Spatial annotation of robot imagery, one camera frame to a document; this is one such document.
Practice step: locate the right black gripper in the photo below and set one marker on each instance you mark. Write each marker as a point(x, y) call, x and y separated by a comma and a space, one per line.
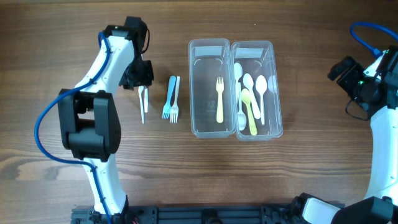
point(343, 74)

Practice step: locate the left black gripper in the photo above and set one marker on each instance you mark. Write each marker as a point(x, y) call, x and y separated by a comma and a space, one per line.
point(142, 78)

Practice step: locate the bent white fork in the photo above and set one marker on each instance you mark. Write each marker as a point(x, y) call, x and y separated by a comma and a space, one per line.
point(140, 92)

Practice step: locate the tall white fork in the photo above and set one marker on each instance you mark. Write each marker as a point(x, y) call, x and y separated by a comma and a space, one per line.
point(146, 99)

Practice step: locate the light blue fork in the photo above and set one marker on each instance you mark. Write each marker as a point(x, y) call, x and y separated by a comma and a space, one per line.
point(170, 90)

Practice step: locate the cream white fork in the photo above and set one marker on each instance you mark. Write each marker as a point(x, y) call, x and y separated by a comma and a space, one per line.
point(174, 108)

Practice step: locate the white spoon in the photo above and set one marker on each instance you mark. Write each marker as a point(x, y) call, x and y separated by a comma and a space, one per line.
point(249, 83)
point(261, 87)
point(238, 72)
point(241, 116)

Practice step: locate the yellow fork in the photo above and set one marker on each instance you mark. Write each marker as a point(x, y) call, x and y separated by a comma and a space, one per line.
point(220, 89)

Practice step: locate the yellow-green spoon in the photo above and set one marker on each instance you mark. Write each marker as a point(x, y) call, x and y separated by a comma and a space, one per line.
point(246, 99)

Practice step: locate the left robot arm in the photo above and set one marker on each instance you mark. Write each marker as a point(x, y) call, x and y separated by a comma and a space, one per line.
point(89, 122)

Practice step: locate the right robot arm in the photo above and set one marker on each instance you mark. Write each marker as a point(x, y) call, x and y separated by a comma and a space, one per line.
point(379, 204)

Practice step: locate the left clear plastic container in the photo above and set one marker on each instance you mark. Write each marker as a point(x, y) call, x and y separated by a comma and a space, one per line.
point(208, 60)

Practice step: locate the clear plastic container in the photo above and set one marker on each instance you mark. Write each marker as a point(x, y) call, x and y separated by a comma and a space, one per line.
point(208, 60)
point(257, 58)

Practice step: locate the right clear plastic container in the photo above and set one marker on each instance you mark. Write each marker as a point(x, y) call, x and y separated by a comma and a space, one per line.
point(257, 58)

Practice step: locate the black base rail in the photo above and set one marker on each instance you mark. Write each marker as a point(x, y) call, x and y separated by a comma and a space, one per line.
point(264, 214)

